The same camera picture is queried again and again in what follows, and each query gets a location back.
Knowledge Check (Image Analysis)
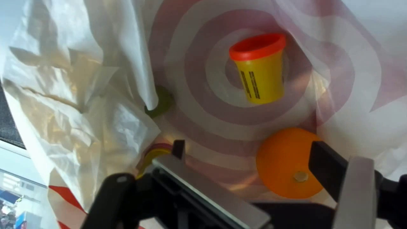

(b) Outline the white red plastic bag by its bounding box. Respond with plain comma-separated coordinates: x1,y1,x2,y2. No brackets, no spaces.
0,0,407,229

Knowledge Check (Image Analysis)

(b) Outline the yellow red striped object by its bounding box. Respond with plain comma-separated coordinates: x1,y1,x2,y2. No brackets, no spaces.
135,143,175,177

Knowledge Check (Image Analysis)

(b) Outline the yellow cup with red lid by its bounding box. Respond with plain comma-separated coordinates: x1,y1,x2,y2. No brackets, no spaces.
228,32,289,106

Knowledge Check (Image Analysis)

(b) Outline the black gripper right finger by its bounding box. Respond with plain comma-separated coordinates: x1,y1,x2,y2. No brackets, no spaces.
308,140,407,229

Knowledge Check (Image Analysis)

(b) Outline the green toy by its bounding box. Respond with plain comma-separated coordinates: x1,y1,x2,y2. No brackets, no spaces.
146,86,176,120

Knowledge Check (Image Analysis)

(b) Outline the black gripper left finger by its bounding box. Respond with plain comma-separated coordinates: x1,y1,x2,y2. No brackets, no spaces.
82,139,273,229

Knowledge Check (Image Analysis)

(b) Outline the orange fruit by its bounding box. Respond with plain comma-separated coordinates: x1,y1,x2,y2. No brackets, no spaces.
255,126,329,201

